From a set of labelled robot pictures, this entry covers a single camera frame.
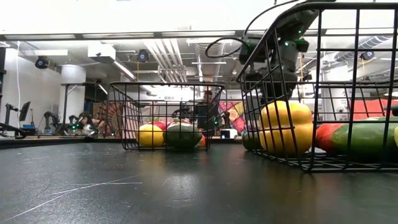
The red panel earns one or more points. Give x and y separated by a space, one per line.
370 109

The silver ceiling duct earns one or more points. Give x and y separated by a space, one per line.
210 59

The black monitor on arm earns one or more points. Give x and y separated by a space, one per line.
25 110

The green cucumber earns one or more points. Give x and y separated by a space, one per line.
367 137

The yellow bell pepper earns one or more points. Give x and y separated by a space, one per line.
286 127

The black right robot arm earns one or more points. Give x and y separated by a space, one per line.
298 20

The black ceiling spotlight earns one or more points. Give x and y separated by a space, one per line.
142 55
41 62
367 55

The orange carrot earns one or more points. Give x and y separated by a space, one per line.
325 137

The yellow lemon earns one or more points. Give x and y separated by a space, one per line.
150 136

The green avocado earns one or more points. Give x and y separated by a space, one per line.
182 137

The silver flexible duct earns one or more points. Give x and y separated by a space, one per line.
363 46

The black background robot arm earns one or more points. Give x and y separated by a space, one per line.
51 119

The colourful patchwork board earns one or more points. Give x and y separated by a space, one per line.
236 115

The person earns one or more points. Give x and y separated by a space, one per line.
88 123
209 102

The small white box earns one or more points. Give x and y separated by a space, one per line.
229 133

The red tomato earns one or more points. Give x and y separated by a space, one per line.
157 125

